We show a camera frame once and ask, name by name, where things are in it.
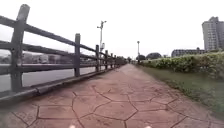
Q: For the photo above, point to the row of distant buildings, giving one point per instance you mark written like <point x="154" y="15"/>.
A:
<point x="43" y="58"/>

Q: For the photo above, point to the concrete kerb under fence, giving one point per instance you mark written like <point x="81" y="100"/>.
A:
<point x="50" y="87"/>

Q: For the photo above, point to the red stamped stone path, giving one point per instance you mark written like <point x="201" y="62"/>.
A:
<point x="113" y="96"/>

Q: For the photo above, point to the grass verge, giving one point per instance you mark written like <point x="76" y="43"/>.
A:
<point x="196" y="86"/>

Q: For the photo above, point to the green hedge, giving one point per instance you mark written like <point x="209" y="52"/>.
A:
<point x="193" y="63"/>

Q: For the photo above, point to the street lamp pole with sign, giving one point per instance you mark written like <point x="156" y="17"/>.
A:
<point x="101" y="36"/>

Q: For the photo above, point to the round dark tree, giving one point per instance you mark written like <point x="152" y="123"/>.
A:
<point x="153" y="55"/>

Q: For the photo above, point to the grey wooden riverside fence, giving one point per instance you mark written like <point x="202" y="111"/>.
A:
<point x="77" y="53"/>

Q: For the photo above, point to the river water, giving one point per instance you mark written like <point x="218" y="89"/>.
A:
<point x="40" y="77"/>

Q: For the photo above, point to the tall grey building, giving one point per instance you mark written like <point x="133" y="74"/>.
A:
<point x="211" y="35"/>

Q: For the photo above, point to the low wide building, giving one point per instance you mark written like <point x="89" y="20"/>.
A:
<point x="186" y="52"/>

